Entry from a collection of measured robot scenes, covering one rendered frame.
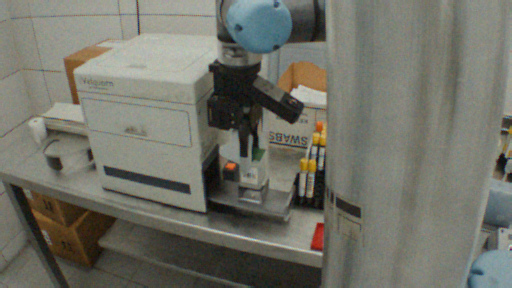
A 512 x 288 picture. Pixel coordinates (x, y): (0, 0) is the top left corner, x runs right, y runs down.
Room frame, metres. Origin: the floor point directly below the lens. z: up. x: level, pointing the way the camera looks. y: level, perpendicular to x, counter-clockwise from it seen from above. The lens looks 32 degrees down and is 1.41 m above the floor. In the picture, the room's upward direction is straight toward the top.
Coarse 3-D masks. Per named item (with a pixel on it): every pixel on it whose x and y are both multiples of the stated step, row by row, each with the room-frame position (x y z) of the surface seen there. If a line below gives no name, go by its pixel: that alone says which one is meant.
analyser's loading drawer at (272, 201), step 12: (216, 180) 0.64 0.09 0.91; (216, 192) 0.60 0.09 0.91; (228, 192) 0.60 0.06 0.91; (240, 192) 0.58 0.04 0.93; (252, 192) 0.60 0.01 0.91; (264, 192) 0.58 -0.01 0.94; (276, 192) 0.60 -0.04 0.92; (288, 192) 0.60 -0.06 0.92; (228, 204) 0.58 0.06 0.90; (240, 204) 0.56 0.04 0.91; (252, 204) 0.56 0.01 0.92; (264, 204) 0.56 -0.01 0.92; (276, 204) 0.56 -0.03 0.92; (288, 204) 0.54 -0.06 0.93; (288, 216) 0.54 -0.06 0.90
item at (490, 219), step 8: (496, 184) 0.54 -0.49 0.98; (504, 184) 0.54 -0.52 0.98; (496, 192) 0.52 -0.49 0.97; (504, 192) 0.51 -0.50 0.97; (488, 200) 0.52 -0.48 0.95; (496, 200) 0.51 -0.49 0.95; (504, 200) 0.51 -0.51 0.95; (488, 208) 0.52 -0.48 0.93; (496, 208) 0.51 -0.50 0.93; (504, 208) 0.50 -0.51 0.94; (488, 216) 0.52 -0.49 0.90; (496, 216) 0.51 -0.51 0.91; (504, 216) 0.50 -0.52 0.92; (488, 224) 0.51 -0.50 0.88; (496, 224) 0.51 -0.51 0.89; (504, 224) 0.50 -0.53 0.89
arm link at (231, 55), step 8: (224, 48) 0.57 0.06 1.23; (232, 48) 0.56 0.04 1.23; (240, 48) 0.56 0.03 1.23; (224, 56) 0.57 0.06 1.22; (232, 56) 0.56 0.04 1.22; (240, 56) 0.56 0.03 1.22; (248, 56) 0.56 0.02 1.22; (256, 56) 0.57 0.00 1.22; (224, 64) 0.57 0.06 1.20; (232, 64) 0.56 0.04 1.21; (240, 64) 0.56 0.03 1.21; (248, 64) 0.56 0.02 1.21; (256, 64) 0.58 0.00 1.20
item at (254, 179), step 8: (264, 152) 0.60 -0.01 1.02; (256, 160) 0.57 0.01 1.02; (264, 160) 0.60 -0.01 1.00; (240, 168) 0.57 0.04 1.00; (256, 168) 0.56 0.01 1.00; (264, 168) 0.60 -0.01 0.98; (240, 176) 0.57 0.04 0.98; (248, 176) 0.57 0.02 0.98; (256, 176) 0.56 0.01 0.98; (264, 176) 0.60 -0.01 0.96; (240, 184) 0.57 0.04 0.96; (248, 184) 0.57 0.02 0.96; (256, 184) 0.57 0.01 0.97
